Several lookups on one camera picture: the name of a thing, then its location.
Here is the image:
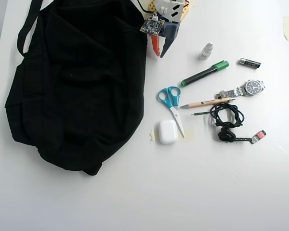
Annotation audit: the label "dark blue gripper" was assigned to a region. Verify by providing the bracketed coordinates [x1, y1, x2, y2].
[148, 20, 182, 59]

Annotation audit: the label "green black whiteboard marker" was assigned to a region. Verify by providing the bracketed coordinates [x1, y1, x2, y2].
[181, 60, 230, 88]

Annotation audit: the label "black fabric bag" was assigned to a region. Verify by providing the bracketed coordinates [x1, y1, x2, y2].
[4, 0, 148, 177]

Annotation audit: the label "small white dropper bottle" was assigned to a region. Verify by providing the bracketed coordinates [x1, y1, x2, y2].
[199, 42, 214, 61]

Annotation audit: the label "beige wooden ballpoint pen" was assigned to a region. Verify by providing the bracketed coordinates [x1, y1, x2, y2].
[180, 97, 237, 109]

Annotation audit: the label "white earbuds case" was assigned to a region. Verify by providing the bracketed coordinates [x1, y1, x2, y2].
[158, 119, 179, 145]

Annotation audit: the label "beige tape piece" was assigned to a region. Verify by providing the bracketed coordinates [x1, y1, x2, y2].
[149, 128, 160, 141]

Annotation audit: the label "black AA battery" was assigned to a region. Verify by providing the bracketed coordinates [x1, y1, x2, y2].
[238, 57, 262, 70]

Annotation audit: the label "silver wristwatch dark dial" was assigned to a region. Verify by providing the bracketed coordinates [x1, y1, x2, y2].
[215, 79, 266, 99]

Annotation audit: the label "bare camera circuit board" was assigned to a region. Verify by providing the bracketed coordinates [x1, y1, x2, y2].
[139, 15, 165, 37]

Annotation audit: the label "black arm wire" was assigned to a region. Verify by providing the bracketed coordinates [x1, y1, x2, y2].
[135, 0, 156, 15]

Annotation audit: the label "blue handled scissors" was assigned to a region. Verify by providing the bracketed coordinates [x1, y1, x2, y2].
[157, 86, 185, 139]

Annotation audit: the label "black coiled audio cable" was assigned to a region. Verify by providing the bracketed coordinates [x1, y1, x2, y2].
[191, 102, 245, 128]

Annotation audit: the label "black strap with red tag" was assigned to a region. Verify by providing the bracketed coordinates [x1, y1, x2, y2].
[217, 127, 267, 145]

